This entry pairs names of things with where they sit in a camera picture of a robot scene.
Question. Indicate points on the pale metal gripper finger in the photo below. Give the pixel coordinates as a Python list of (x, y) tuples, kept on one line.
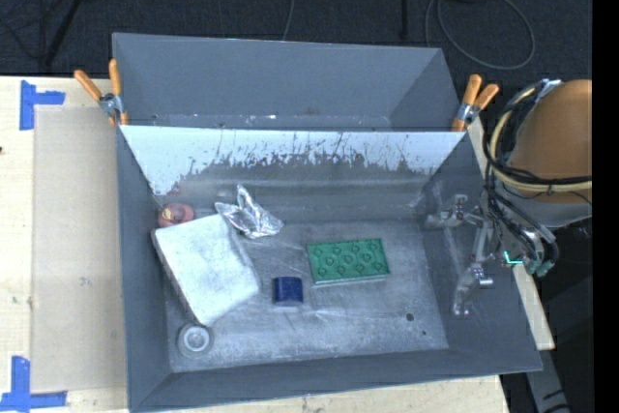
[(468, 287), (452, 212)]

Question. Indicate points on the dark green flat block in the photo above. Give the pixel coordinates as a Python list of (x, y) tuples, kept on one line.
[(348, 260)]

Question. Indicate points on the grey metal bin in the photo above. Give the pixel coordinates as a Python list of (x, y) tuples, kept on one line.
[(338, 329)]

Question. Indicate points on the small dark blue cylinder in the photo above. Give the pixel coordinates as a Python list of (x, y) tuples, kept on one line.
[(287, 290)]

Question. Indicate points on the crumpled clear plastic wrapper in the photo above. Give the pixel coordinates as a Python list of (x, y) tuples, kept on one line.
[(251, 217)]

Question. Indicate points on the white sponge block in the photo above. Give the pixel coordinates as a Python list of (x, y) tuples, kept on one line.
[(205, 268)]

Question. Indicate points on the clear round glass lid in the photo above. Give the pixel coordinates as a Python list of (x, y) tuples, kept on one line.
[(195, 340)]

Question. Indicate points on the red toy fruit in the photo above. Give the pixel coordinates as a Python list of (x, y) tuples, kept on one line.
[(174, 214)]

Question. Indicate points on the pale wood flat board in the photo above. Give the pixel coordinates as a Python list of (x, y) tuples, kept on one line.
[(72, 232)]

